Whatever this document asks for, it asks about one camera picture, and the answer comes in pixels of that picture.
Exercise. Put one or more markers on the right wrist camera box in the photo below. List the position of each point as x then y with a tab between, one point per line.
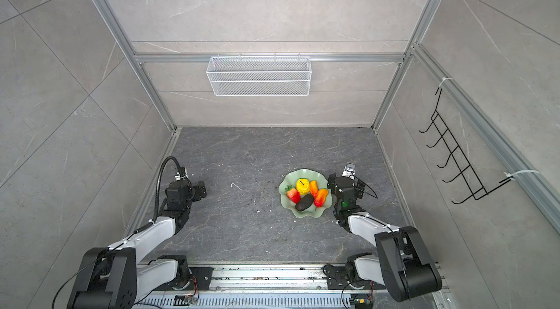
349	170

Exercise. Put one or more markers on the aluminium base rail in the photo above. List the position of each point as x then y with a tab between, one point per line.
283	286

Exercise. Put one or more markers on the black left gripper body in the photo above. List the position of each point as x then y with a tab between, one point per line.
195	195

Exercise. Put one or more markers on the black wire hook rack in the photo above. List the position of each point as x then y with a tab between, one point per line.
457	158

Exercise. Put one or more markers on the yellow lemon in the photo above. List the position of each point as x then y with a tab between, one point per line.
303	186

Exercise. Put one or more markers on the red orange mango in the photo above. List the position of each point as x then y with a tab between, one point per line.
313	188
320	197

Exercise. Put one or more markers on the white wire mesh basket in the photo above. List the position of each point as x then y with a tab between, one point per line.
260	75

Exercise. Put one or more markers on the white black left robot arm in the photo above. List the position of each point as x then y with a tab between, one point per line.
112	277

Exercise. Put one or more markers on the dark avocado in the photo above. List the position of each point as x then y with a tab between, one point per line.
306	202

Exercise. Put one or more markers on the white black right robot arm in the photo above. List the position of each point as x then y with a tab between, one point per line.
403	264

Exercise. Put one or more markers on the light green wavy fruit bowl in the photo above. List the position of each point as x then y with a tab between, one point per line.
290	180

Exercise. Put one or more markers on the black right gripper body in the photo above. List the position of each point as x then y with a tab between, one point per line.
334	182

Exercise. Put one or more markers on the red strawberry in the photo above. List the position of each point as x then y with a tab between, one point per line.
293	194

